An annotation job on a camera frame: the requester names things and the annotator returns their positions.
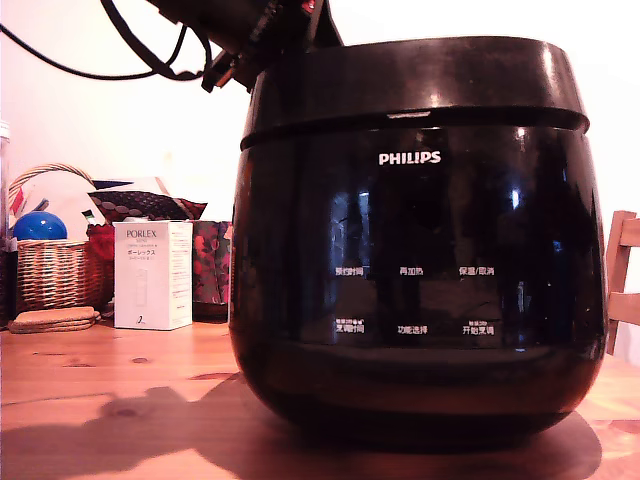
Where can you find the black rice cooker lid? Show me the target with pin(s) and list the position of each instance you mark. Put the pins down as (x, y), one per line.
(415, 80)

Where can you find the black Philips rice cooker body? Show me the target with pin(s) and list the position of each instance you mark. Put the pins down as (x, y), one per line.
(415, 240)

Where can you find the dark red floral bag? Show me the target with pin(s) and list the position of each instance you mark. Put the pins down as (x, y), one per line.
(212, 265)

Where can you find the white printed cloth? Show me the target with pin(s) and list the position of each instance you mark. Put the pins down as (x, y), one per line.
(65, 197)

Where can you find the red crochet cloth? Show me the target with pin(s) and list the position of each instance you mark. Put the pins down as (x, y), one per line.
(100, 247)

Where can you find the white Porlex box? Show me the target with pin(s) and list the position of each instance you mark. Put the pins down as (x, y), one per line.
(150, 280)

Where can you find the blue ball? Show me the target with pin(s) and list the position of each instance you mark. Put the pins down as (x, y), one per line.
(39, 227)

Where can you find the wooden chair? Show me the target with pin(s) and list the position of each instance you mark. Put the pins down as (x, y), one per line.
(620, 260)

